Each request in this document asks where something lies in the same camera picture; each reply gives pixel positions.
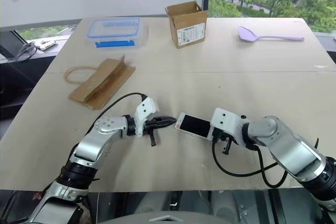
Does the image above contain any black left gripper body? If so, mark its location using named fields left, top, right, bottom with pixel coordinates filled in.
left=143, top=118, right=161, bottom=147

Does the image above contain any purple plastic rice spoon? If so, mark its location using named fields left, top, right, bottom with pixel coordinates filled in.
left=237, top=25, right=305, bottom=44

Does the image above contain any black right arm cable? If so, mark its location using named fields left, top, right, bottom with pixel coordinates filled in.
left=213, top=129, right=288, bottom=189

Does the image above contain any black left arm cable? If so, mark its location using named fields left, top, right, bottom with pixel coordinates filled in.
left=85, top=92, right=148, bottom=134

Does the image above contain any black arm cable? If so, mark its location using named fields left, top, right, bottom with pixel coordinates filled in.
left=213, top=129, right=288, bottom=189
left=85, top=92, right=148, bottom=134

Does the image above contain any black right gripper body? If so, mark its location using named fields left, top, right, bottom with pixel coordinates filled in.
left=213, top=127, right=238, bottom=156

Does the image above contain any open cardboard box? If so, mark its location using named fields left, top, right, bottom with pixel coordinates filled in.
left=164, top=0, right=209, bottom=49

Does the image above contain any white smartphone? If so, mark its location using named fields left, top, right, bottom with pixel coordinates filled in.
left=174, top=112, right=215, bottom=140
left=175, top=113, right=214, bottom=140

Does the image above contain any small white electronic device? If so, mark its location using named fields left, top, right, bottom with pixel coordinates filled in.
left=35, top=39, right=58, bottom=51

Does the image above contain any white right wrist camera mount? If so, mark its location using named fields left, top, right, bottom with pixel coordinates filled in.
left=209, top=107, right=250, bottom=146

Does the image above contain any clear container with blue lid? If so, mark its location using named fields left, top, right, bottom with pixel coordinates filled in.
left=85, top=17, right=144, bottom=50

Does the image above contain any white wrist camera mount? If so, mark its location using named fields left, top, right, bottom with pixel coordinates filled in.
left=133, top=97, right=160, bottom=138
left=209, top=107, right=250, bottom=146

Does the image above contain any grey robot chest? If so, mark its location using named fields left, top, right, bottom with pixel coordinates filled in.
left=98, top=210, right=237, bottom=224

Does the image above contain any folded brown paper bag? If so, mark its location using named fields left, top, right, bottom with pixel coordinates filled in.
left=64, top=55, right=137, bottom=111

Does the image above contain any black coiled cable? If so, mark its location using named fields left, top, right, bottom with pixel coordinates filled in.
left=15, top=41, right=38, bottom=62

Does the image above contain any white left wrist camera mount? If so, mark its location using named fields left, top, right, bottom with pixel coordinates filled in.
left=133, top=97, right=160, bottom=138

